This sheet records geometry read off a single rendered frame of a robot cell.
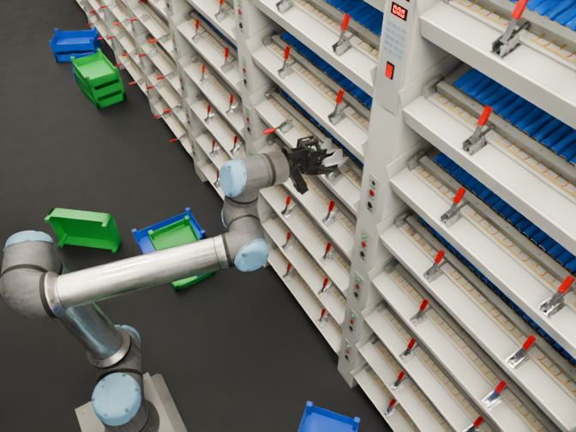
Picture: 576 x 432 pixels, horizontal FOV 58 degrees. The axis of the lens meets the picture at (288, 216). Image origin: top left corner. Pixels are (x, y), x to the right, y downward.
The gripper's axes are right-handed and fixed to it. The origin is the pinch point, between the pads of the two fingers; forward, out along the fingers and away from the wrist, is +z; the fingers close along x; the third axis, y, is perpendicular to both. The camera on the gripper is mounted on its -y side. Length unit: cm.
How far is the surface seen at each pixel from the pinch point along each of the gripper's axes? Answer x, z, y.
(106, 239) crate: 100, -47, -105
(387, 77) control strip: -20.2, -11.1, 36.6
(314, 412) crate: -26, -7, -99
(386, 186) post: -24.8, -6.3, 9.5
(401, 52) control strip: -23, -12, 44
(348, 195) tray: -9.3, -2.1, -6.8
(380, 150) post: -20.8, -7.7, 17.8
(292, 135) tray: 22.8, -1.3, -6.3
